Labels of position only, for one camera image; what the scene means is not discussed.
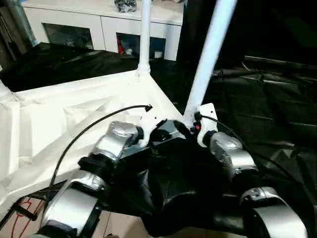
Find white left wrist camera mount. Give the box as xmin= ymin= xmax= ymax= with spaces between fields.
xmin=138 ymin=105 xmax=168 ymax=147

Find white plastic table top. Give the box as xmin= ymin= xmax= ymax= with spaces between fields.
xmin=0 ymin=69 xmax=192 ymax=211

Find shiny object on cabinet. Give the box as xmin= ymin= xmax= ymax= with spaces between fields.
xmin=114 ymin=0 xmax=138 ymax=13

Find black metal frame bars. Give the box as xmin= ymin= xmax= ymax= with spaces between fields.
xmin=8 ymin=187 xmax=52 ymax=222

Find beige curtain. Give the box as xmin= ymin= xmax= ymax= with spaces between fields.
xmin=0 ymin=0 xmax=28 ymax=64

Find black mat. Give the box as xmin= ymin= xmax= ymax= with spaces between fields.
xmin=0 ymin=42 xmax=317 ymax=236

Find black backdrop cloth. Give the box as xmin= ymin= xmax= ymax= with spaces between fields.
xmin=177 ymin=0 xmax=317 ymax=69

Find white plastic table leg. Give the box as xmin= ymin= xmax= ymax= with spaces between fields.
xmin=0 ymin=79 xmax=14 ymax=103
xmin=136 ymin=0 xmax=152 ymax=78
xmin=182 ymin=0 xmax=238 ymax=122

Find blue and white box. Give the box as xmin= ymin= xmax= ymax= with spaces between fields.
xmin=22 ymin=13 xmax=39 ymax=47

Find white cabinet with glass doors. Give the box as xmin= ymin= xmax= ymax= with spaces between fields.
xmin=21 ymin=0 xmax=186 ymax=61

